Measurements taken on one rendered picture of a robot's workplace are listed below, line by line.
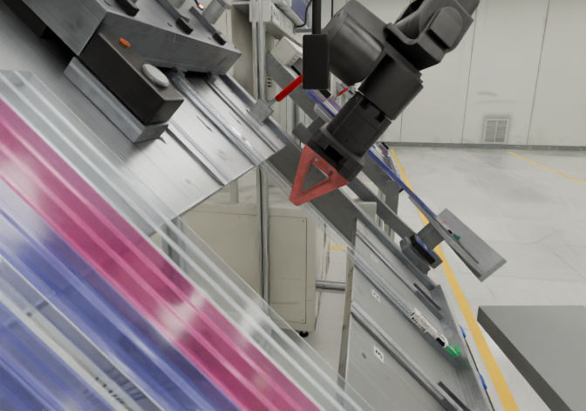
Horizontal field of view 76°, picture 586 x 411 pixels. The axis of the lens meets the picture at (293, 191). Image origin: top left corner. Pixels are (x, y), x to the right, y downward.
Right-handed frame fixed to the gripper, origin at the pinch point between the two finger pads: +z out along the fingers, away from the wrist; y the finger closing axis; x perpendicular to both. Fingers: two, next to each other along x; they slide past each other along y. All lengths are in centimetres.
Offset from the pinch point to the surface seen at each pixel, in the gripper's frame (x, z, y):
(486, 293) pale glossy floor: 121, 25, -155
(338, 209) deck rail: 8.1, 3.3, -19.1
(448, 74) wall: 106, -137, -760
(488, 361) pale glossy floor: 108, 35, -97
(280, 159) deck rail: -5.8, 3.0, -19.3
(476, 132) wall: 224, -91, -758
